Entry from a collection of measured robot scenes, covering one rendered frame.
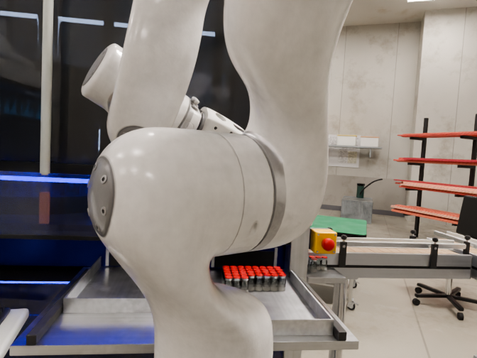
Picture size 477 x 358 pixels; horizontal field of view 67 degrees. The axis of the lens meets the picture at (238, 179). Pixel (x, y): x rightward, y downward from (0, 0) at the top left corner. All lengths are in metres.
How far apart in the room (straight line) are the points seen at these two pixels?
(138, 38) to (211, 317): 0.30
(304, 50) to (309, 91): 0.03
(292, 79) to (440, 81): 8.88
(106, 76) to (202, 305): 0.32
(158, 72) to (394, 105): 9.29
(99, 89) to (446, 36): 9.07
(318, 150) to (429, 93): 8.77
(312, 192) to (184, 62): 0.21
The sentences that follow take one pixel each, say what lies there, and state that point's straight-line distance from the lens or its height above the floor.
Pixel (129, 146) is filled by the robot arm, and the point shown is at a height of 1.26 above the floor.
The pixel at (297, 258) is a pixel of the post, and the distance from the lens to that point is 1.21.
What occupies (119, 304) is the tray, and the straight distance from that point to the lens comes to 0.94.
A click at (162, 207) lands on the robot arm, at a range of 0.27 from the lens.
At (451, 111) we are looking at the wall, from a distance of 9.10.
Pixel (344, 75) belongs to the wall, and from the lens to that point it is 9.78.
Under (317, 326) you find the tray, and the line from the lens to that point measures 0.87.
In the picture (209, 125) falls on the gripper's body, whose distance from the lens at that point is 0.57.
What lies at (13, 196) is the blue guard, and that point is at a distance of 1.23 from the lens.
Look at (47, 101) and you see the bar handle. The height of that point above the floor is 1.38.
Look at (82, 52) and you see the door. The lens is 1.20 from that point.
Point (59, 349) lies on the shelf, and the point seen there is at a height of 0.87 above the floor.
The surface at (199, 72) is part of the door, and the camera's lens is 1.15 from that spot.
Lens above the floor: 1.26
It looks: 4 degrees down
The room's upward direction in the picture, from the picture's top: 3 degrees clockwise
